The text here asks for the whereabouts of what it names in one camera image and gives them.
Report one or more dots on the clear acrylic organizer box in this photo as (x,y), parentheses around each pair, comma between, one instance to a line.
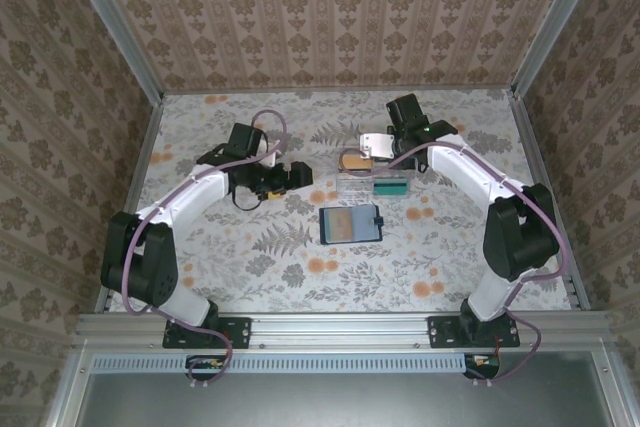
(355,187)

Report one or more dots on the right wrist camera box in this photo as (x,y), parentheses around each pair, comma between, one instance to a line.
(378,146)

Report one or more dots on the aluminium front rail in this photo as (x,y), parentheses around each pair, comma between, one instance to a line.
(340,329)

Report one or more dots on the black connector board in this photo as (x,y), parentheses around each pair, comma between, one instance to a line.
(205,363)
(482,362)

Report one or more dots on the aluminium side rail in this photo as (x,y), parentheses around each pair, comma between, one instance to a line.
(142,162)
(532,147)

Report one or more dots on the grey metal panel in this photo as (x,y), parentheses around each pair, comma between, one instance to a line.
(340,402)

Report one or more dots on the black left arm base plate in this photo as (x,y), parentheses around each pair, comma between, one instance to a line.
(235,332)

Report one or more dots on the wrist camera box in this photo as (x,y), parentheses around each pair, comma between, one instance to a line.
(378,146)
(270,154)

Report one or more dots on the green card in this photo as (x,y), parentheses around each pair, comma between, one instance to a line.
(392,188)

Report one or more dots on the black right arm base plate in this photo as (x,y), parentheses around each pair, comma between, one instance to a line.
(442,332)

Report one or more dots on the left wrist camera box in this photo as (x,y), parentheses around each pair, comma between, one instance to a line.
(270,154)

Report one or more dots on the floral patterned table cover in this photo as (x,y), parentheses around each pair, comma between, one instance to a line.
(350,287)

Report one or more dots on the blue card holder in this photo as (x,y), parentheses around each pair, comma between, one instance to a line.
(365,224)

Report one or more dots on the aluminium frame post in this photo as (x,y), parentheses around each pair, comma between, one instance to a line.
(114,22)
(552,22)

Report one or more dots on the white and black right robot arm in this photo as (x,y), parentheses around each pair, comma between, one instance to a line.
(465,167)

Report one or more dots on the tan card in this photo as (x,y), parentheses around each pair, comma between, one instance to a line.
(342,223)

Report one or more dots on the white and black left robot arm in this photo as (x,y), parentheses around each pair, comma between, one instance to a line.
(190,192)

